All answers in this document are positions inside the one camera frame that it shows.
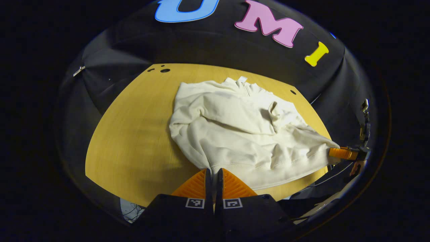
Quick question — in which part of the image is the cream white sweatshirt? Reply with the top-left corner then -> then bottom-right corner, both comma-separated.
169,77 -> 341,190

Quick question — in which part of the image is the black backdrop cloth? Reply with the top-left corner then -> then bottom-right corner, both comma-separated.
57,0 -> 377,168

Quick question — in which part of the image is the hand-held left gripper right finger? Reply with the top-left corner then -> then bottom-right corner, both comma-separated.
215,168 -> 296,242

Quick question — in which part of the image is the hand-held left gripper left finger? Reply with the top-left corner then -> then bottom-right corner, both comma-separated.
134,169 -> 214,242

